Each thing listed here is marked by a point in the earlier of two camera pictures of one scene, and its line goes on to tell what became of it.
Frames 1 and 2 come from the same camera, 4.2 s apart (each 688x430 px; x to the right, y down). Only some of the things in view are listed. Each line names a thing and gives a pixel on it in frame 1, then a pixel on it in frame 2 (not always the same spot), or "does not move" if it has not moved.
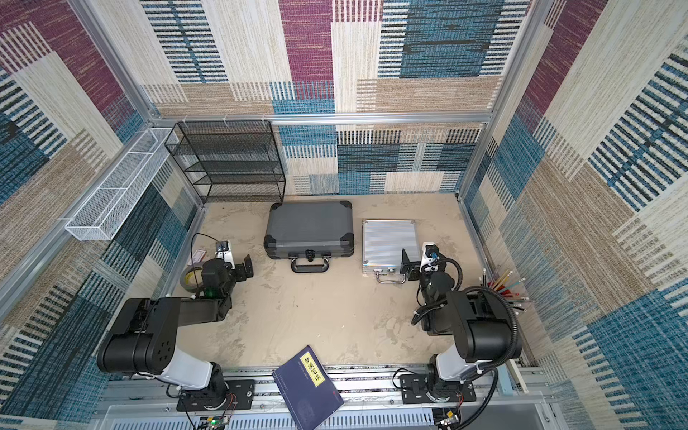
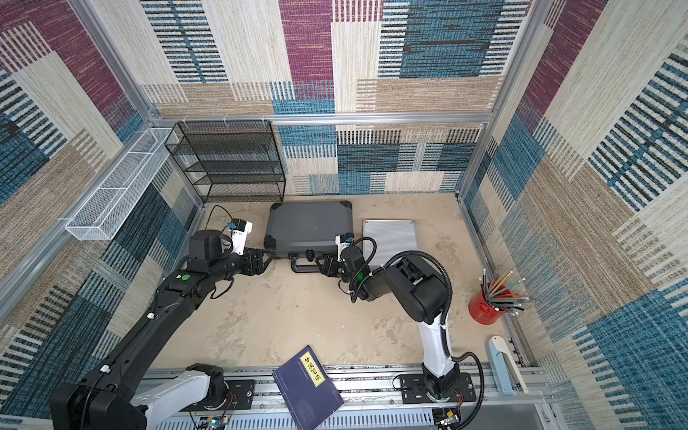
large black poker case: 310,233 does not move
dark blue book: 307,390 does not move
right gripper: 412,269 → 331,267
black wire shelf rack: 230,161 does not move
